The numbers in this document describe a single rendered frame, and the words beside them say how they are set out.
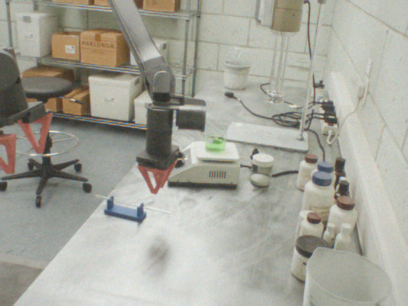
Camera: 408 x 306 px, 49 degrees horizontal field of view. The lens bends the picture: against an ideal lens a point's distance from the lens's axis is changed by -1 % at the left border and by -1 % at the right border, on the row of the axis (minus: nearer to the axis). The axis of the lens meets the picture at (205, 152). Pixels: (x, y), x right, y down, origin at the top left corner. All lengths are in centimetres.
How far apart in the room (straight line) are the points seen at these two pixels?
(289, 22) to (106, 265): 98
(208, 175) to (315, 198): 31
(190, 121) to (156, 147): 9
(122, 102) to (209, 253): 269
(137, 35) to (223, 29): 262
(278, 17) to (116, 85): 220
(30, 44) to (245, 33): 166
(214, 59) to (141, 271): 293
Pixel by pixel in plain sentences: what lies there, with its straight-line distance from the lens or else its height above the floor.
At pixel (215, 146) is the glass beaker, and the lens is 125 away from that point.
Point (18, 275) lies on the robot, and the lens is 160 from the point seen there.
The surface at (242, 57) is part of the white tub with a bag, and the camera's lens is 228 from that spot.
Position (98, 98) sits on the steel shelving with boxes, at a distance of 366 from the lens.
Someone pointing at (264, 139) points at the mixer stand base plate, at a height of 76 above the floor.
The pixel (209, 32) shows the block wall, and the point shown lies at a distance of 370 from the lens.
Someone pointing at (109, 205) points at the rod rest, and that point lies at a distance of 112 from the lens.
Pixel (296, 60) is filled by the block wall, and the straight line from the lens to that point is 366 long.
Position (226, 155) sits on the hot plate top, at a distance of 125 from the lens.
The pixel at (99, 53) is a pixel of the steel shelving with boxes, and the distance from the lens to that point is 355.
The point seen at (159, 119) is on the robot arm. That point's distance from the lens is 95.
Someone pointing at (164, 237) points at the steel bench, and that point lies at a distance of 103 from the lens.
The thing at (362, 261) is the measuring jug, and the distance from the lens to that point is 80.
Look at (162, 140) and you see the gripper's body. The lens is 97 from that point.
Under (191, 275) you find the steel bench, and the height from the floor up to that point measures 75.
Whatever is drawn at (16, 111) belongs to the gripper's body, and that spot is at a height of 107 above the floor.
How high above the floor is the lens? 132
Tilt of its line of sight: 23 degrees down
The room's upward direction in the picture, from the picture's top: 5 degrees clockwise
